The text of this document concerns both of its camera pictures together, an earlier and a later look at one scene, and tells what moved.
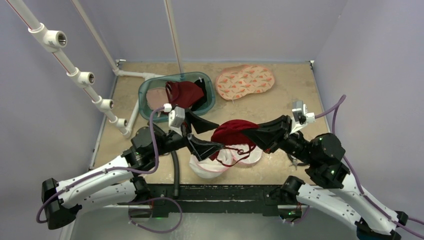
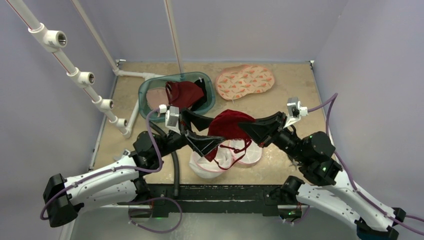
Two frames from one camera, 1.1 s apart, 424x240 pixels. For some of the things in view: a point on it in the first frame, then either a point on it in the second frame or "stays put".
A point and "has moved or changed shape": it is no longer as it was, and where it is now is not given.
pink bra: (156, 97) stays put
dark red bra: (183, 94) stays put
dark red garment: (230, 133) has moved or changed shape
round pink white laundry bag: (223, 158) stays put
